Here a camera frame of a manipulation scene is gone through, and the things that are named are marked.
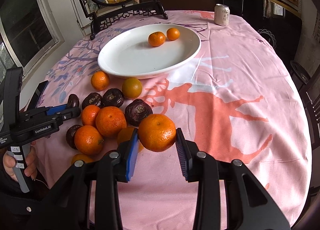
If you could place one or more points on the small hidden tangerine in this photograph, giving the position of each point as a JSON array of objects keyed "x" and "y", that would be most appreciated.
[{"x": 173, "y": 34}]

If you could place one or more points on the dark wrinkled passion fruit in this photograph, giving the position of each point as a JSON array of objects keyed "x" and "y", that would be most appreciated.
[{"x": 113, "y": 97}]

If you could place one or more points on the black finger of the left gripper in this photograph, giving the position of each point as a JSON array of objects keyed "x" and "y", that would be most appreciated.
[{"x": 68, "y": 113}]

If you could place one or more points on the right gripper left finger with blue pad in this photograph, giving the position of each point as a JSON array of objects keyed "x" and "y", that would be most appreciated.
[{"x": 88, "y": 192}]

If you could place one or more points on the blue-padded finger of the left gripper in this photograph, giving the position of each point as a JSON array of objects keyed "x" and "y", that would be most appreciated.
[{"x": 55, "y": 109}]

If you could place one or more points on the greenish-yellow orange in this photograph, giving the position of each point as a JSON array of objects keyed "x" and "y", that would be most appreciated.
[{"x": 132, "y": 88}]

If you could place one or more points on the small dark passion fruit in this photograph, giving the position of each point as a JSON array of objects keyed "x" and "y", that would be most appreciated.
[{"x": 73, "y": 101}]

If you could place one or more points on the large wrinkled passion fruit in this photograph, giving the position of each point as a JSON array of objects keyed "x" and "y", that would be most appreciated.
[{"x": 136, "y": 111}]

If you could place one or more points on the dark wooden chair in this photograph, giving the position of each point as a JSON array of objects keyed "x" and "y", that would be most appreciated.
[{"x": 312, "y": 109}]

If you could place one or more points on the pale beverage can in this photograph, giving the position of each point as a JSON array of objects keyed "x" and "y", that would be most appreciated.
[{"x": 221, "y": 15}]

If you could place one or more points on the dark red plum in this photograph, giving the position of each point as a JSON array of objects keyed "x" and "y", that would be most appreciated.
[{"x": 70, "y": 135}]

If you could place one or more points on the orange tangerine front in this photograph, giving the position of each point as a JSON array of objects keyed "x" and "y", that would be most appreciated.
[{"x": 156, "y": 39}]

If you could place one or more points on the large white plate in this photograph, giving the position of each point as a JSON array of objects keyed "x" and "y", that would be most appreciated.
[{"x": 129, "y": 54}]

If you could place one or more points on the orange tangerine cluster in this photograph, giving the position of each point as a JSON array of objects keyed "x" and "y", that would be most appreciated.
[
  {"x": 89, "y": 114},
  {"x": 110, "y": 121}
]

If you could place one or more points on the right gripper right finger with dark ribbed pad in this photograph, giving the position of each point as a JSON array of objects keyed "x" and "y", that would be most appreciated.
[{"x": 249, "y": 205}]

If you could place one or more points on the person's left hand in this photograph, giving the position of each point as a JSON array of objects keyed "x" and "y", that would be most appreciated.
[{"x": 9, "y": 164}]

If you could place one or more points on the black smartphone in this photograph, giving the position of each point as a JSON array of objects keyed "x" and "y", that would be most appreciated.
[{"x": 37, "y": 95}]

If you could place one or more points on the window with white frame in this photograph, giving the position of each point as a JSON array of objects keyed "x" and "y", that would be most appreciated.
[{"x": 30, "y": 32}]

